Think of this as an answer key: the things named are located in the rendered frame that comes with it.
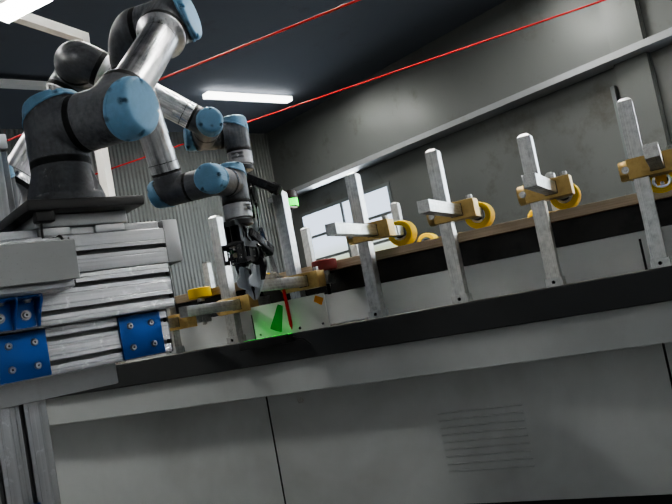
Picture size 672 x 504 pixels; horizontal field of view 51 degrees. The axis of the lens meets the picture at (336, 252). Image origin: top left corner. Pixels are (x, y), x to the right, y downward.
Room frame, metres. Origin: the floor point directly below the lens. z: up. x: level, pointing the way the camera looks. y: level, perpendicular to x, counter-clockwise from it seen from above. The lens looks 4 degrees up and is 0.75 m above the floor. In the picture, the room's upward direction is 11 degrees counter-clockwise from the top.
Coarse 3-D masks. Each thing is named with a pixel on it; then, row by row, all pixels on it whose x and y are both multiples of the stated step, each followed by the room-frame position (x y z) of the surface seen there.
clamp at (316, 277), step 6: (318, 270) 2.11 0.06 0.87; (288, 276) 2.14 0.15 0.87; (294, 276) 2.13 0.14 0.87; (312, 276) 2.10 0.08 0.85; (318, 276) 2.10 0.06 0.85; (324, 276) 2.14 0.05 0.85; (312, 282) 2.10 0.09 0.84; (318, 282) 2.10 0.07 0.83; (324, 282) 2.13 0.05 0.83; (294, 288) 2.13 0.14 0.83; (300, 288) 2.12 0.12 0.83; (306, 288) 2.11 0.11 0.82; (312, 288) 2.14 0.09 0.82
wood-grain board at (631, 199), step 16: (576, 208) 1.95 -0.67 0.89; (592, 208) 1.93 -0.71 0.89; (608, 208) 1.91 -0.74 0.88; (496, 224) 2.05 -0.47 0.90; (512, 224) 2.03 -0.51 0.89; (528, 224) 2.01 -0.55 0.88; (432, 240) 2.14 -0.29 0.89; (464, 240) 2.09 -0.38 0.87; (384, 256) 2.21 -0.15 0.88; (304, 272) 2.34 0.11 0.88; (240, 288) 2.45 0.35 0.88
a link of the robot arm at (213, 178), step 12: (204, 168) 1.72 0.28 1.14; (216, 168) 1.71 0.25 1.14; (192, 180) 1.75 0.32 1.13; (204, 180) 1.72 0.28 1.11; (216, 180) 1.71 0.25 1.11; (228, 180) 1.75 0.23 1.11; (192, 192) 1.76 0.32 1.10; (204, 192) 1.74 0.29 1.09; (216, 192) 1.74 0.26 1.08; (228, 192) 1.79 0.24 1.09
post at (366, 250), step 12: (348, 180) 2.03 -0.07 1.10; (360, 180) 2.05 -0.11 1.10; (348, 192) 2.04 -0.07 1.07; (360, 192) 2.04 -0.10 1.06; (360, 204) 2.02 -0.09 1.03; (360, 216) 2.03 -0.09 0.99; (360, 252) 2.04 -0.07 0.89; (372, 252) 2.04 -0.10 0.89; (372, 264) 2.02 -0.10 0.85; (372, 276) 2.03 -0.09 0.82; (372, 288) 2.03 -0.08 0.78; (372, 300) 2.03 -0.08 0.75
